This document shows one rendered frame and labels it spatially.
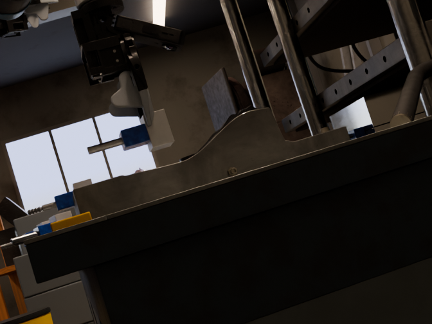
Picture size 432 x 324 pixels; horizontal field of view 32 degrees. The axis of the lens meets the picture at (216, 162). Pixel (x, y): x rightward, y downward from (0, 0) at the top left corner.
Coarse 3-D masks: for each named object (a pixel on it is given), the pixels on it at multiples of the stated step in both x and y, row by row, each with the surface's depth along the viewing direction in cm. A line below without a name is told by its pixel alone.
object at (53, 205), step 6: (84, 180) 143; (90, 180) 143; (78, 186) 142; (72, 192) 142; (54, 198) 142; (60, 198) 142; (66, 198) 142; (72, 198) 142; (48, 204) 143; (54, 204) 143; (60, 204) 141; (66, 204) 142; (72, 204) 142; (30, 210) 142; (36, 210) 142; (42, 210) 143; (60, 210) 143
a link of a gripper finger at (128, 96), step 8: (128, 72) 117; (120, 80) 116; (128, 80) 116; (120, 88) 116; (128, 88) 116; (136, 88) 116; (112, 96) 115; (120, 96) 115; (128, 96) 115; (136, 96) 116; (144, 96) 115; (112, 104) 115; (120, 104) 115; (128, 104) 115; (136, 104) 115; (144, 104) 115; (144, 112) 116; (152, 112) 116
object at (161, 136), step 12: (144, 120) 117; (156, 120) 117; (120, 132) 116; (132, 132) 116; (144, 132) 117; (156, 132) 117; (168, 132) 117; (108, 144) 117; (120, 144) 118; (132, 144) 116; (144, 144) 119; (156, 144) 116; (168, 144) 119
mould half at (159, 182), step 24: (240, 120) 133; (264, 120) 133; (216, 144) 131; (240, 144) 132; (264, 144) 133; (288, 144) 134; (312, 144) 135; (336, 144) 135; (168, 168) 129; (192, 168) 130; (216, 168) 131; (240, 168) 131; (96, 192) 126; (120, 192) 127; (144, 192) 128; (168, 192) 128; (96, 216) 126
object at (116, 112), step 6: (114, 108) 122; (120, 108) 122; (126, 108) 122; (132, 108) 122; (138, 108) 122; (114, 114) 122; (120, 114) 122; (126, 114) 122; (132, 114) 122; (138, 114) 122
